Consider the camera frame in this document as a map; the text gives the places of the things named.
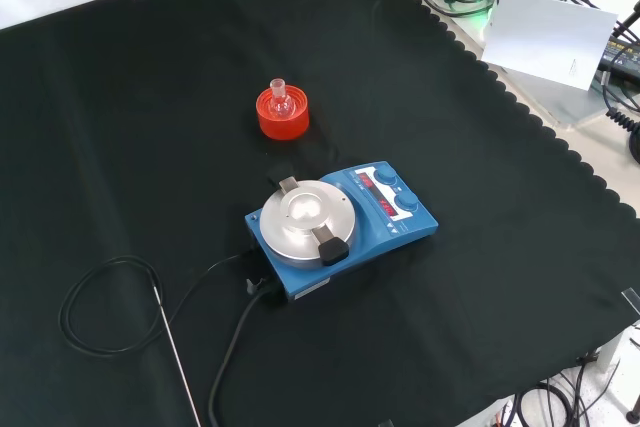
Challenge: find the black power adapter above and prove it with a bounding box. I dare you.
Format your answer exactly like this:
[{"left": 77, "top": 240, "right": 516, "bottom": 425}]
[{"left": 597, "top": 35, "right": 640, "bottom": 81}]

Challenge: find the steel temperature probe rod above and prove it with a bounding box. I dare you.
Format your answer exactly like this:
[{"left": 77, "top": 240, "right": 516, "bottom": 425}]
[{"left": 152, "top": 285, "right": 202, "bottom": 427}]

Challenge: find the thin black probe cable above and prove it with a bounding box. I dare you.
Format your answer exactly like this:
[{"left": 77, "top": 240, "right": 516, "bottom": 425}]
[{"left": 58, "top": 252, "right": 256, "bottom": 359}]

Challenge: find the black bench cloth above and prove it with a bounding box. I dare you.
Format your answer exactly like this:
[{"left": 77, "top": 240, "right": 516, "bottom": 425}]
[{"left": 0, "top": 0, "right": 640, "bottom": 427}]

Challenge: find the pale board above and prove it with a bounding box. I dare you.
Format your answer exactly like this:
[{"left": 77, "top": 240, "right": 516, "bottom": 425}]
[{"left": 480, "top": 0, "right": 619, "bottom": 92}]

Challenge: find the thick black power cable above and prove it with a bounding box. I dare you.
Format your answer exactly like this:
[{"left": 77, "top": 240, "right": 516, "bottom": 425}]
[{"left": 207, "top": 282, "right": 277, "bottom": 427}]

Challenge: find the black coiled cable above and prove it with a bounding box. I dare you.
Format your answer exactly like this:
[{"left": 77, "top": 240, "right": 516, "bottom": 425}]
[{"left": 605, "top": 107, "right": 640, "bottom": 165}]

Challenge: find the orange ribbed flask stand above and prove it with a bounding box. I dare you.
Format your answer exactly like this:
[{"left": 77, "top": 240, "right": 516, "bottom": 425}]
[{"left": 255, "top": 87, "right": 311, "bottom": 141}]

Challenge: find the clear round-bottom flask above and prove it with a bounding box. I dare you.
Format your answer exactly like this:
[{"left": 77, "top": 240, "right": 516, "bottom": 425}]
[{"left": 268, "top": 78, "right": 293, "bottom": 119}]

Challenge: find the blue heater with steel plate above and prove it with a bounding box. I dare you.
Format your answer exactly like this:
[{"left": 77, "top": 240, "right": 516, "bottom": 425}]
[{"left": 244, "top": 160, "right": 440, "bottom": 302}]

